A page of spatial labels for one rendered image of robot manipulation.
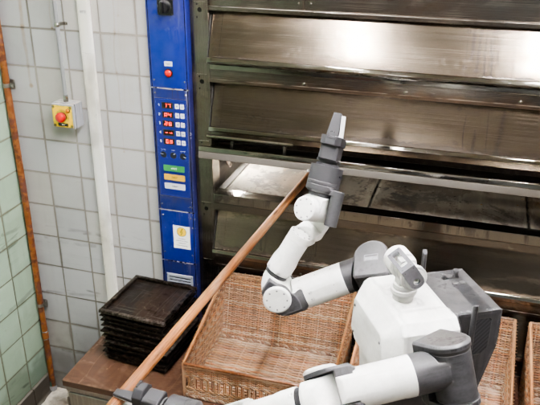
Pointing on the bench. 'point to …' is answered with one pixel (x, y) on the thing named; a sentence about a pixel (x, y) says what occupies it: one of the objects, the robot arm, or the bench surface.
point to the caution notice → (182, 237)
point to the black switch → (165, 7)
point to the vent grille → (180, 279)
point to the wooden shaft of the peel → (206, 296)
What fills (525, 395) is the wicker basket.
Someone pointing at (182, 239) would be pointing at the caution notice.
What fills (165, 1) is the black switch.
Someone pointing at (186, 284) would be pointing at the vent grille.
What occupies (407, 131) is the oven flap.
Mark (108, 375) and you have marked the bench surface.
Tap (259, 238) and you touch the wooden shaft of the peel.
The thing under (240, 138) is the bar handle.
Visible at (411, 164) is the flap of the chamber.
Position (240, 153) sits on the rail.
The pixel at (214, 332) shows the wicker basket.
